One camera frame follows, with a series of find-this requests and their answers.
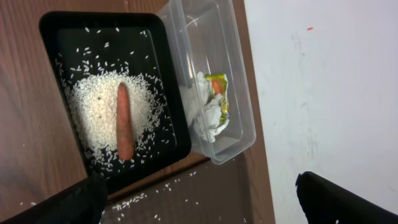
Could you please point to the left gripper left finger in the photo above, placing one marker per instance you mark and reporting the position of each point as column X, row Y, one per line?
column 83, row 203

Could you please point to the black rectangular tray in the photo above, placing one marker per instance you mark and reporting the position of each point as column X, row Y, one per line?
column 53, row 22

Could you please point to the white rice pile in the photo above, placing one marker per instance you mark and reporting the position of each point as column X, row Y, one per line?
column 92, row 62

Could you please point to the yellow green snack wrapper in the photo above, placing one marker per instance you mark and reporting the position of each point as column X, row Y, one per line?
column 219, row 86

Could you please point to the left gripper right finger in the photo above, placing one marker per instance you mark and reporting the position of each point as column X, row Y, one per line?
column 323, row 201

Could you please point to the white tissue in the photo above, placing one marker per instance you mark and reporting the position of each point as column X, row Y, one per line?
column 201, row 110

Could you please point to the clear plastic waste bin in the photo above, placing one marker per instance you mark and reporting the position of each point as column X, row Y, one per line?
column 209, row 65

